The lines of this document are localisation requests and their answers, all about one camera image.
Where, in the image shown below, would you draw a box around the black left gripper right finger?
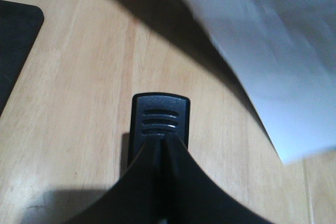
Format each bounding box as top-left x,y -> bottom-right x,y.
162,133 -> 270,223

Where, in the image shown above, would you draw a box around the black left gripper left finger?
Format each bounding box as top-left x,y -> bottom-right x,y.
66,135 -> 162,223

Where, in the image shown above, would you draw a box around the white paper sheets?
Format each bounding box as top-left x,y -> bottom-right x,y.
183,0 -> 335,163

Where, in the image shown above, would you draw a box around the black monitor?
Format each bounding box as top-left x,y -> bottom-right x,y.
1,0 -> 44,111

